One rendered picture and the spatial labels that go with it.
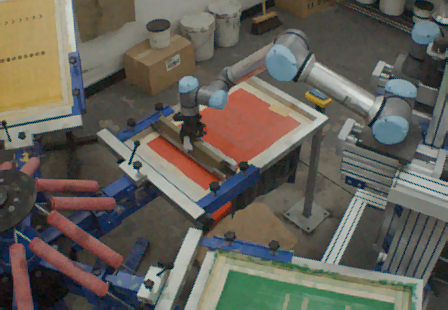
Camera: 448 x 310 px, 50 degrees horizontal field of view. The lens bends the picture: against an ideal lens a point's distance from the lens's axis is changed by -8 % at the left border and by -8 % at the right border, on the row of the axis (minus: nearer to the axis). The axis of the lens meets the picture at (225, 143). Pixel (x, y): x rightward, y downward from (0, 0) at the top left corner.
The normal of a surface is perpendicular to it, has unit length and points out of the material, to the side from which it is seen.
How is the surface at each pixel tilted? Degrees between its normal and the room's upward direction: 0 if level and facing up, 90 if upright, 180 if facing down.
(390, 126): 93
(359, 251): 0
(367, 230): 0
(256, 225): 0
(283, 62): 87
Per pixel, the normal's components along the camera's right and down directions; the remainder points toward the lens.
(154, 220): -0.03, -0.75
